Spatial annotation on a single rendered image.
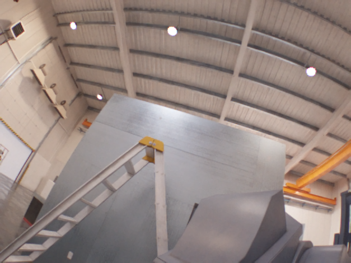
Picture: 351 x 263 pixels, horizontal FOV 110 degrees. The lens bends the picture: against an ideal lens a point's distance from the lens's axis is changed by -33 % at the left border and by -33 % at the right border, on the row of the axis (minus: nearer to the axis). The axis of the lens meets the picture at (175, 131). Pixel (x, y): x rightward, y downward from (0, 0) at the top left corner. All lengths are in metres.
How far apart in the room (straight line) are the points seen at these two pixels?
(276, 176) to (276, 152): 0.34
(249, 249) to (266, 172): 1.97
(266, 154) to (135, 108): 1.82
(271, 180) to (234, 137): 0.70
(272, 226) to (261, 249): 0.06
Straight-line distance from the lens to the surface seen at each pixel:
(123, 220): 1.96
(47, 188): 6.00
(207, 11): 6.98
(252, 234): 0.36
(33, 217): 6.05
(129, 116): 2.49
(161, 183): 1.28
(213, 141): 2.24
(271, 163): 2.37
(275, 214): 0.42
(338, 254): 0.50
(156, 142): 1.38
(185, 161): 2.07
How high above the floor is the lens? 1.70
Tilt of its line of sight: 31 degrees up
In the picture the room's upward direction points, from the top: 24 degrees clockwise
